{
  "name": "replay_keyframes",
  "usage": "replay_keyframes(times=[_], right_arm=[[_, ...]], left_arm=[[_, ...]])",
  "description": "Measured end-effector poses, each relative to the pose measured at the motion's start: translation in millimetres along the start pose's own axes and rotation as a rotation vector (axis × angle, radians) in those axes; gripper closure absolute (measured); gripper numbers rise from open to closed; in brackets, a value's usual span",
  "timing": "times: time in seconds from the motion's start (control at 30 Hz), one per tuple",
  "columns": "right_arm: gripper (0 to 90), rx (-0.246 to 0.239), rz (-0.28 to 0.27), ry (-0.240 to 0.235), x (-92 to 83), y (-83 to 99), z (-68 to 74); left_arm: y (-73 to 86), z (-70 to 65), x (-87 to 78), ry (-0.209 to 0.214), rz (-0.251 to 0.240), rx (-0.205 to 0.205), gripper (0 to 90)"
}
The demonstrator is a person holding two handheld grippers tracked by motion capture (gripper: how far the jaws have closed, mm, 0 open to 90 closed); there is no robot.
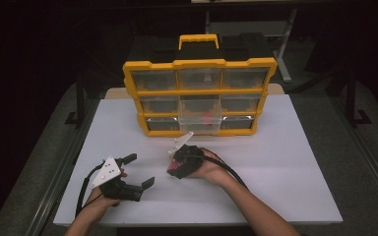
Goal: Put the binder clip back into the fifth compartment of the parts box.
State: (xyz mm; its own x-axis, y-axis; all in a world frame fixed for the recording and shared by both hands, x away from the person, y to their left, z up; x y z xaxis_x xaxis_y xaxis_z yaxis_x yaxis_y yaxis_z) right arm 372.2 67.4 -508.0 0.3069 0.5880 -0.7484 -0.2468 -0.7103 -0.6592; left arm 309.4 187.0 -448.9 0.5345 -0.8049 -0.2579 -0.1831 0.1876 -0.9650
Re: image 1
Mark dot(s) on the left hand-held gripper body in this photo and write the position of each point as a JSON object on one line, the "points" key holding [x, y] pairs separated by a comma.
{"points": [[110, 173]]}

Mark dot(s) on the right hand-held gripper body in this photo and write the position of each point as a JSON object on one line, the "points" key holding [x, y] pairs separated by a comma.
{"points": [[192, 160]]}

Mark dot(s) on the pink binder clip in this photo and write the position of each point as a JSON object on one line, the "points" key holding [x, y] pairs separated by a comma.
{"points": [[206, 119], [173, 166]]}

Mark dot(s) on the single clear plastic drawer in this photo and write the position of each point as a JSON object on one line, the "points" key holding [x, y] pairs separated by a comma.
{"points": [[193, 129]]}

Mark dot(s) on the yellow black drawer organizer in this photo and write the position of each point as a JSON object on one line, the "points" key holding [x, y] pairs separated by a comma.
{"points": [[197, 64]]}

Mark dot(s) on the person's right hand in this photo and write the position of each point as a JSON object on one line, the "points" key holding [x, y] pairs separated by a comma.
{"points": [[213, 170]]}

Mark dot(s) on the person's left hand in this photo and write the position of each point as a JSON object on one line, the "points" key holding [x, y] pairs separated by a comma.
{"points": [[100, 203]]}

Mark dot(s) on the black metal stand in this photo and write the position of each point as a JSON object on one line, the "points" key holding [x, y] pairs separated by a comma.
{"points": [[352, 101], [78, 105]]}

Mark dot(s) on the set of clear organizer drawers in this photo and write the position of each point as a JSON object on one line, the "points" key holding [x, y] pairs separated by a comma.
{"points": [[154, 80]]}

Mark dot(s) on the white metal desk frame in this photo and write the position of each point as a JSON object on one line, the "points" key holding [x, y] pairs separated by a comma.
{"points": [[285, 49]]}

